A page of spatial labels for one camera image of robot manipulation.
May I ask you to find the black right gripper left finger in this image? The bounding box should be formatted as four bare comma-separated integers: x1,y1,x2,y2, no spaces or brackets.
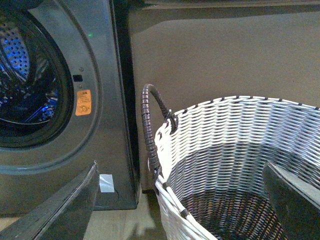
0,162,100,240

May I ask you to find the white tape strip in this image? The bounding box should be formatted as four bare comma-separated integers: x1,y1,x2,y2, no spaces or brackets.
99,174,115,193

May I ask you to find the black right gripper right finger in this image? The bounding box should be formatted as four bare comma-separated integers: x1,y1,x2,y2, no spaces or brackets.
262,162,320,240

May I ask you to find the orange warning sticker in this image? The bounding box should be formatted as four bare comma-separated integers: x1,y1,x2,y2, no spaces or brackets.
75,89,92,116

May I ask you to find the dark grey neighbouring appliance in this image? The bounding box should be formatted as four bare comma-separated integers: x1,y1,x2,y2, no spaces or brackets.
112,0,320,192

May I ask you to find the dark wrapped basket handle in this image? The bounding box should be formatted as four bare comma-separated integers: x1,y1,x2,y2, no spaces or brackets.
140,83,179,181

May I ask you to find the white woven laundry basket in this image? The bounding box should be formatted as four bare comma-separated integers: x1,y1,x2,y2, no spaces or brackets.
155,96,320,240

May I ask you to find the grey front-load washing machine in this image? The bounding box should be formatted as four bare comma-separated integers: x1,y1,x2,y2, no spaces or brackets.
0,0,139,215

